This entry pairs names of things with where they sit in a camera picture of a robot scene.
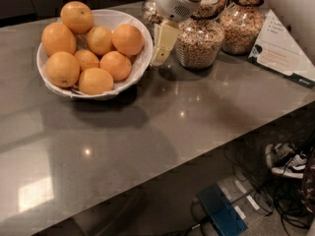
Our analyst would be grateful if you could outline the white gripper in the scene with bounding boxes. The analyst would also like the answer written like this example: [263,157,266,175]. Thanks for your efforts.
[151,0,201,66]

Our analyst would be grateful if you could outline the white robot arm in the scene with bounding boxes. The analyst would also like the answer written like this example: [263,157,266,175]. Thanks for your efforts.
[151,0,202,66]

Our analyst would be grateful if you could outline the white bowl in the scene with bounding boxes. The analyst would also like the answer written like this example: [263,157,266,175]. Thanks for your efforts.
[36,9,153,100]

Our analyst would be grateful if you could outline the small centre orange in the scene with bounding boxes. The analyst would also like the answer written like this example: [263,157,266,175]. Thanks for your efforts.
[75,49,99,71]

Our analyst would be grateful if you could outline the left glass cereal jar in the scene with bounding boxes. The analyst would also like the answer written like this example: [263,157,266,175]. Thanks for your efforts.
[142,0,163,37]

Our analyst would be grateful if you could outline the glass cereal jar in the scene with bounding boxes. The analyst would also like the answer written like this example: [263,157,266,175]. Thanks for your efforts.
[219,0,265,55]
[175,0,224,71]
[142,0,163,37]

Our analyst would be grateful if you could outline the middle glass cereal jar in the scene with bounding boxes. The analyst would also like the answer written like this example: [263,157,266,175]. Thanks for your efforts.
[175,0,224,71]

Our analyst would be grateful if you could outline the right glass cereal jar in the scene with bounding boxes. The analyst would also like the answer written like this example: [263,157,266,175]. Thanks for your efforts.
[219,0,265,55]

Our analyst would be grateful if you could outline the allergens info card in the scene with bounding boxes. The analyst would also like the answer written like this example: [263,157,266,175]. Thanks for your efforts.
[248,10,315,89]

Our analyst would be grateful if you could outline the grey sneaker behind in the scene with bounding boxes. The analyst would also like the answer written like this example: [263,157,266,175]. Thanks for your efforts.
[265,143,295,168]

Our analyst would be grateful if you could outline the black white sneaker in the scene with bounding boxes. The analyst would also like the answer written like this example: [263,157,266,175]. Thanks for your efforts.
[271,154,307,179]

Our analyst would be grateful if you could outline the blue box on floor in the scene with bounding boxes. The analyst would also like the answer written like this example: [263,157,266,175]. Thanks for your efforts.
[197,184,247,236]

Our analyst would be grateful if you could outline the black floor cables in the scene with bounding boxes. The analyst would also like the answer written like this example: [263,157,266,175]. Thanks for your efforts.
[183,138,315,236]

